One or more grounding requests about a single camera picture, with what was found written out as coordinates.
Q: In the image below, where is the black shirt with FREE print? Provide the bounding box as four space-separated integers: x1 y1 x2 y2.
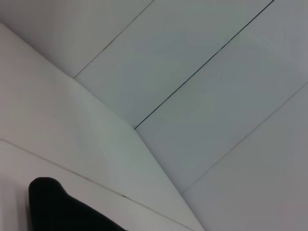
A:
28 177 132 231

